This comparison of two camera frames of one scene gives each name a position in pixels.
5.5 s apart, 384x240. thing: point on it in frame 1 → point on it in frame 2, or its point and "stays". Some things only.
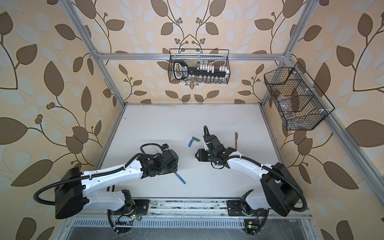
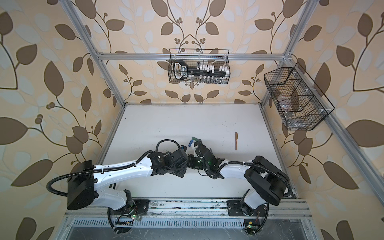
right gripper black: [201, 157] → [190, 161]
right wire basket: [301, 104] stays
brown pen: [236, 140] stays
